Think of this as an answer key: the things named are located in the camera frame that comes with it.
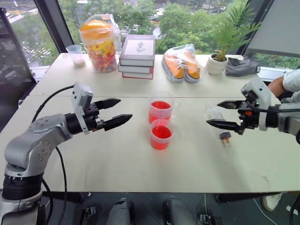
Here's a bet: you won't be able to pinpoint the clear measuring cup with powder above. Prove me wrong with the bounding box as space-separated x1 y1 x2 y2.
66 44 87 68

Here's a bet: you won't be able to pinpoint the grey folded cloth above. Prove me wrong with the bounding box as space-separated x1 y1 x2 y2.
225 56 261 77

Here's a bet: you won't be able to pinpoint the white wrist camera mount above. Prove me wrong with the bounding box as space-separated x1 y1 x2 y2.
71 81 94 135
240 77 272 132

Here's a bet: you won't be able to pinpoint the cup of red liquid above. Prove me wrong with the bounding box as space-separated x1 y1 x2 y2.
149 119 174 150
149 90 181 124

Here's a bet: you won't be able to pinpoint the candy jar with orange lid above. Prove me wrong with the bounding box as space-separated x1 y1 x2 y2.
79 13 122 74
79 20 118 74

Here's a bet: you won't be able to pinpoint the grey book thin spine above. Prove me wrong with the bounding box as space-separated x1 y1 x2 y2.
117 63 154 75

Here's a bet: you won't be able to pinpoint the small black ribbed block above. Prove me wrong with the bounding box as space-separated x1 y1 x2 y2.
83 206 97 221
199 213 222 225

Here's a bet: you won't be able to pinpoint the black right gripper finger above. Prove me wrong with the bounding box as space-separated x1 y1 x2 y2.
206 119 245 135
217 100 246 110

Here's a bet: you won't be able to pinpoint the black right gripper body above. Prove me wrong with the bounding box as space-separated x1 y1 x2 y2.
238 91 260 135

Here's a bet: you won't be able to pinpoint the white sneaker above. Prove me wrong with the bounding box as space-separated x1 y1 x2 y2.
261 193 283 212

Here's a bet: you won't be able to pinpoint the orange shoes in plastic bag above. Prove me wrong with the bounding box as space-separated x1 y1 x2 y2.
161 44 202 84

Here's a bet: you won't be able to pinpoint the orange canvas shoe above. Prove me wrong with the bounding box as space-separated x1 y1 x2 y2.
162 52 186 83
181 50 202 83

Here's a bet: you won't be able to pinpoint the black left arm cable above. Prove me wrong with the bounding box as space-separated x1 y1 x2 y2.
31 85 75 225

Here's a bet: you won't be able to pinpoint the black table frame bar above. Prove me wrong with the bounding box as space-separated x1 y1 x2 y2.
42 191 289 203

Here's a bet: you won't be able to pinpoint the clear plastic syringe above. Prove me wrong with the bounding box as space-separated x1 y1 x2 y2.
205 103 233 148

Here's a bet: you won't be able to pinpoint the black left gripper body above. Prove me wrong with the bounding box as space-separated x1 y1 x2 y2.
82 102 105 133

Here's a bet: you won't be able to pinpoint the person's white sleeve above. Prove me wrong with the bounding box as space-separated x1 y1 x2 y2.
280 69 300 104

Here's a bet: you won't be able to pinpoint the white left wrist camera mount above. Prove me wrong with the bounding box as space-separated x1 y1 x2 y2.
71 81 94 135

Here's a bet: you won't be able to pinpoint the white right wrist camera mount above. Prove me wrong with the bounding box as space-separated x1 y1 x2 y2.
240 77 272 132

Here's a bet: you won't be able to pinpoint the dark rounded shape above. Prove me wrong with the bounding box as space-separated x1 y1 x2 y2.
106 198 135 225

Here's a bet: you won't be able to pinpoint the red and white book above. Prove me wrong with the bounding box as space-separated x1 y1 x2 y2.
121 70 155 80

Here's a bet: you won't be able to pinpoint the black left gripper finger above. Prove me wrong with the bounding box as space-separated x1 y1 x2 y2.
93 98 122 111
103 114 133 132

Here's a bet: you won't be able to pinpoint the thick grey book white cover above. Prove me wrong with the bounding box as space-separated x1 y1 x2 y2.
119 35 156 68

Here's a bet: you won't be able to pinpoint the grey slanted panel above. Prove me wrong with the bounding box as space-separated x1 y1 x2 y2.
246 0 300 58

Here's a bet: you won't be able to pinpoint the green plant in white pot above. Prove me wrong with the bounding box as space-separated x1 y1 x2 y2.
206 0 263 75

